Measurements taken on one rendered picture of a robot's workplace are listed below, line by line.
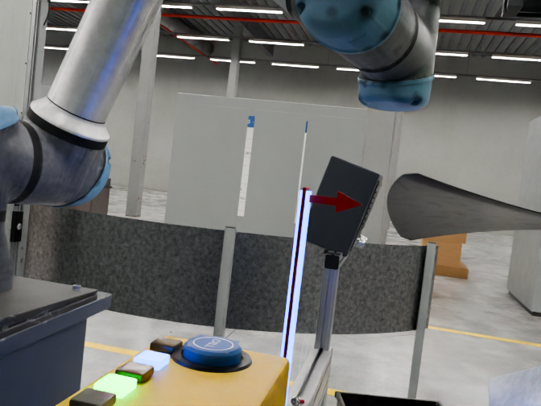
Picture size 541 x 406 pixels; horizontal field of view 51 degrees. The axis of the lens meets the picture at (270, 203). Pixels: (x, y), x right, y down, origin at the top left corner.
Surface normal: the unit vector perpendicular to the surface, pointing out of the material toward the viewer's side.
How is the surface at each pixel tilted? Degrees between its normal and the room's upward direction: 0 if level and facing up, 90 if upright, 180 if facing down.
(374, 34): 137
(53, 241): 90
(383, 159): 90
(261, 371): 0
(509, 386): 55
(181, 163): 90
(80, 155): 114
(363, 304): 90
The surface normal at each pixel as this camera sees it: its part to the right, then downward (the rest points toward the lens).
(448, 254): -0.25, 0.02
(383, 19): 0.69, 0.58
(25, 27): 0.97, 0.12
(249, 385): 0.11, -0.99
